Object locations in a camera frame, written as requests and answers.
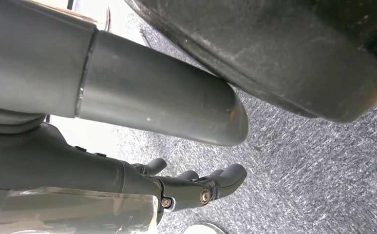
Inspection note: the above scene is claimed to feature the dark grey rounded body shell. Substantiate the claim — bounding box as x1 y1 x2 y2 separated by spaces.
125 0 377 124

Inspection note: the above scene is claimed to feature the chrome round stanchion base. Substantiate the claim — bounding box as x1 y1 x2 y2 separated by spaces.
182 222 228 234

